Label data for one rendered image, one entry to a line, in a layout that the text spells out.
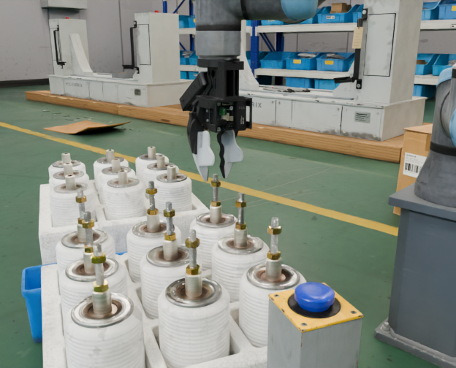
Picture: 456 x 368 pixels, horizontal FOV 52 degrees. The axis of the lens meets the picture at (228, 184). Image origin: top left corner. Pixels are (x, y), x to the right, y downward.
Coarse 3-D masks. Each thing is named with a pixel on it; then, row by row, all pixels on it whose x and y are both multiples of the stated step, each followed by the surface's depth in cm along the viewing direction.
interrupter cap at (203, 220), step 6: (198, 216) 88; (204, 216) 88; (222, 216) 88; (228, 216) 88; (234, 216) 88; (198, 222) 85; (204, 222) 85; (210, 222) 86; (222, 222) 86; (228, 222) 85; (234, 222) 85; (216, 228) 83
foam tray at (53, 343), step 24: (48, 288) 77; (48, 312) 70; (144, 312) 70; (48, 336) 64; (144, 336) 64; (240, 336) 64; (48, 360) 59; (216, 360) 59; (240, 360) 59; (264, 360) 60
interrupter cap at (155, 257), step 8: (160, 248) 74; (184, 248) 74; (152, 256) 72; (160, 256) 72; (184, 256) 72; (152, 264) 70; (160, 264) 69; (168, 264) 69; (176, 264) 69; (184, 264) 69
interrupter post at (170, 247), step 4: (164, 240) 71; (172, 240) 71; (176, 240) 71; (164, 244) 71; (168, 244) 70; (172, 244) 71; (176, 244) 71; (164, 248) 71; (168, 248) 71; (172, 248) 71; (176, 248) 71; (164, 252) 71; (168, 252) 71; (172, 252) 71; (176, 252) 72; (164, 256) 72; (168, 256) 71; (172, 256) 71; (176, 256) 72
